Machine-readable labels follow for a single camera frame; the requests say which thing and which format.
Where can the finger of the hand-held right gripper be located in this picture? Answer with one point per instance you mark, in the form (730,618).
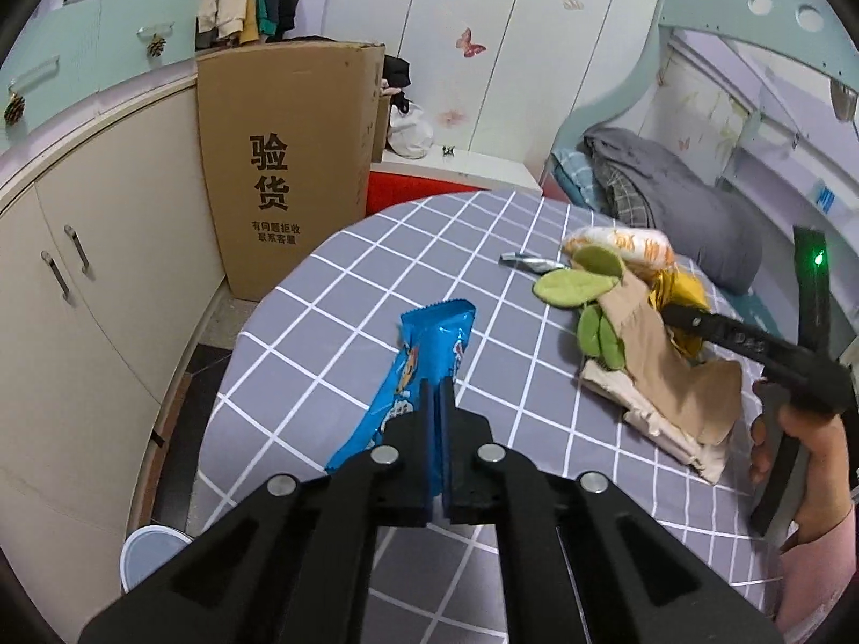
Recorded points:
(725,335)

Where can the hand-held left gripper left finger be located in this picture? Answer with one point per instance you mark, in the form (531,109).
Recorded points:
(426,429)

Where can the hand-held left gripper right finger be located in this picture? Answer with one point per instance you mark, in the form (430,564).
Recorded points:
(451,436)

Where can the yellow packet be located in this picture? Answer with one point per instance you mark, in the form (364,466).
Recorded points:
(684,292)

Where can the blue snack wrapper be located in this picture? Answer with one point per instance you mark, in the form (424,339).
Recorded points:
(419,342)

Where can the pale blue waste bin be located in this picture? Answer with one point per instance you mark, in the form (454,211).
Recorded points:
(151,553)

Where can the person's right forearm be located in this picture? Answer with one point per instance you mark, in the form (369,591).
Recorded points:
(819,570)

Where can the person's right hand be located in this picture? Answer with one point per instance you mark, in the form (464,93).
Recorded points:
(825,463)

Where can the teal printed bedsheet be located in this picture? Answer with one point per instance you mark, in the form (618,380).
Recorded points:
(758,315)

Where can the tan stocking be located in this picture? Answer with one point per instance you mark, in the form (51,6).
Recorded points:
(671,389)

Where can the cream cloth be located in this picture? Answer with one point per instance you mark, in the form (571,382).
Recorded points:
(661,433)

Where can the grey blanket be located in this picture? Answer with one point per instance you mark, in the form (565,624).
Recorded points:
(684,214)

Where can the orange white snack bag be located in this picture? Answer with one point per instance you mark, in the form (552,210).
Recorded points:
(624,248)

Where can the green plush leaf toy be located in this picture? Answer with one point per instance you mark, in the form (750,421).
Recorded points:
(570,285)

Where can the grey checked tablecloth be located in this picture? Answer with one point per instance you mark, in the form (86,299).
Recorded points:
(436,261)

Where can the silver tube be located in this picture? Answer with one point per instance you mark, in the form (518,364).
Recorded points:
(530,261)

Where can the blue plaid pillow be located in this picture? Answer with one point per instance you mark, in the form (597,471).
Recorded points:
(577,178)

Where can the red storage box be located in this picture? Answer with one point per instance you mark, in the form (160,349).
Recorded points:
(416,189)

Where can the white low platform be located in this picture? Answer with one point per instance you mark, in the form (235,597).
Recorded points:
(463,168)

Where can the hanging oval object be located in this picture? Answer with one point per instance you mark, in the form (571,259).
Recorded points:
(844,99)

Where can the white plastic bag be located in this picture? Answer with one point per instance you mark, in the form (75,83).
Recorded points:
(411,131)

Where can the small cardboard box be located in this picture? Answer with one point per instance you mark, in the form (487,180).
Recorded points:
(381,127)

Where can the pale pink butterfly sticker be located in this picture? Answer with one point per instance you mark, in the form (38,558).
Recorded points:
(449,115)

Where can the large cardboard box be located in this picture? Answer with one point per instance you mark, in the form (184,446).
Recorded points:
(282,147)

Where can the black clothing pile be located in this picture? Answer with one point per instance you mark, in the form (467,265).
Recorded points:
(397,80)

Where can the cream low cabinet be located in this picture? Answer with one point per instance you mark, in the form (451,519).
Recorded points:
(100,282)

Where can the white panel wardrobe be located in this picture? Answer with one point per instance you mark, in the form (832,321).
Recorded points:
(510,47)

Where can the pinecone drawer ornament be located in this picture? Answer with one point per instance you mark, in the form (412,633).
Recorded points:
(15,107)
(156,45)

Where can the teal drawer unit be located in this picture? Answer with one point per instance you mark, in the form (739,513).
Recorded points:
(87,47)

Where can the teal bunk bed frame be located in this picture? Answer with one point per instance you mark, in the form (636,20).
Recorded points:
(725,13)

